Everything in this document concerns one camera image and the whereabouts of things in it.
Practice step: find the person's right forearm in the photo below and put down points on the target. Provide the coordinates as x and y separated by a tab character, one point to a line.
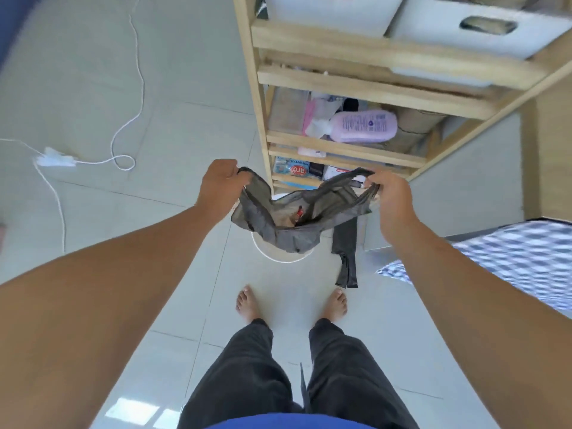
482	326

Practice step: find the pink packet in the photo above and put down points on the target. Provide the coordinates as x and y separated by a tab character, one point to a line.
309	116

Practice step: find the white round bin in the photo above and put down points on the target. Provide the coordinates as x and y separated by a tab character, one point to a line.
279	252

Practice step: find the person's left fingers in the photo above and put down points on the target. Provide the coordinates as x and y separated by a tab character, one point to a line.
237	167

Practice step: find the person's blue shirt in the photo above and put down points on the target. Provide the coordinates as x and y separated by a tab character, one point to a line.
290	422

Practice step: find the person's right hand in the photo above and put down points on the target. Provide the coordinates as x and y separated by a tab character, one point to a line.
393	205

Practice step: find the checkered blue white bedsheet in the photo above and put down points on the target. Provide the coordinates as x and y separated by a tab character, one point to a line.
514	263

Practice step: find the purple lotion bottle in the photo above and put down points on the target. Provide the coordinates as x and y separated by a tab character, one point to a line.
359	126

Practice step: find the person's left hand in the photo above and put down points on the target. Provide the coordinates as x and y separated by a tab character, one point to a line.
219	185

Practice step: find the person's left foot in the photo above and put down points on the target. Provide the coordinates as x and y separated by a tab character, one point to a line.
247	303

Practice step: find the person's foot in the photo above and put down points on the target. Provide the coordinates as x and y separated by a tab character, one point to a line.
334	304
247	303

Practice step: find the grey plastic bag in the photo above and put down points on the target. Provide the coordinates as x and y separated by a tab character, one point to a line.
286	214

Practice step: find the white power adapter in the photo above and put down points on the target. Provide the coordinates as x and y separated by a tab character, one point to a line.
53	158

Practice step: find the blue fabric object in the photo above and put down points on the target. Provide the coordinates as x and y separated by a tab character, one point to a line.
15	22

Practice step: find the person's right foot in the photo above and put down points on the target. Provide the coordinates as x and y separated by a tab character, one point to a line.
334	304

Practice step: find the person's left forearm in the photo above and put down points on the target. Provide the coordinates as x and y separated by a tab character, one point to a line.
89	308

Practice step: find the wooden shelf rack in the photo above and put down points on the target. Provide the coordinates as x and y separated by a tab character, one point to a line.
384	84

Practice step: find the person's right fingers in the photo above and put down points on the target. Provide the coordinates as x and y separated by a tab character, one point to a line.
373	180

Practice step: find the blue labelled packet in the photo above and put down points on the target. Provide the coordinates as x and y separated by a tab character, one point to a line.
292	167

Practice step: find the person's black trousers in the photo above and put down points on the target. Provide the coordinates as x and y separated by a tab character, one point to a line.
295	379

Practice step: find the brown paper roll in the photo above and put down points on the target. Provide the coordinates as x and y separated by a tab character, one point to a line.
418	125

